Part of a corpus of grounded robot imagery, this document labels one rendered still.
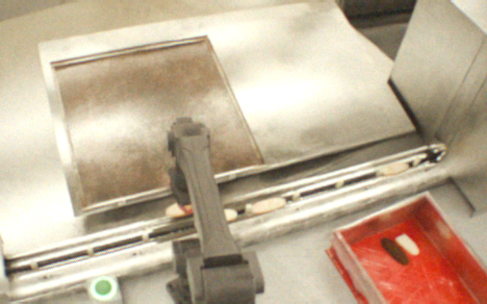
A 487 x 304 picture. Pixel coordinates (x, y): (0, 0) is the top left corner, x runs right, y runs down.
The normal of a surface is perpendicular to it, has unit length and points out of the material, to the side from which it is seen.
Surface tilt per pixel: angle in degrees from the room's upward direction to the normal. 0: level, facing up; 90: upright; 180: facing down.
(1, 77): 0
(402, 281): 0
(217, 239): 11
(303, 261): 0
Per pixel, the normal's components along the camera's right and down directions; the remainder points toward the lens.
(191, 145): 0.06, -0.79
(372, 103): 0.16, -0.53
